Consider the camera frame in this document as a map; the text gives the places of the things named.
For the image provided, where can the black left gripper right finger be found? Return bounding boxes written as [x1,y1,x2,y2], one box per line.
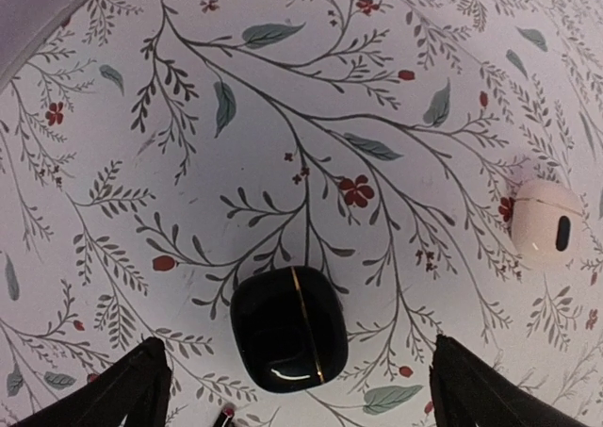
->
[430,335,582,427]

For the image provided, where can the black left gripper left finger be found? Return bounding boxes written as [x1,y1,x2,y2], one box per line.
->
[17,337,171,427]

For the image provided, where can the black round earbud case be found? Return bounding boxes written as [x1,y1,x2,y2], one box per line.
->
[230,266,349,394]

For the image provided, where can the white earbud charging case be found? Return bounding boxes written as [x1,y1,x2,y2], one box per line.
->
[511,179,582,269]

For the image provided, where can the floral patterned table mat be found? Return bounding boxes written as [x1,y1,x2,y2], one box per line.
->
[1,0,602,426]

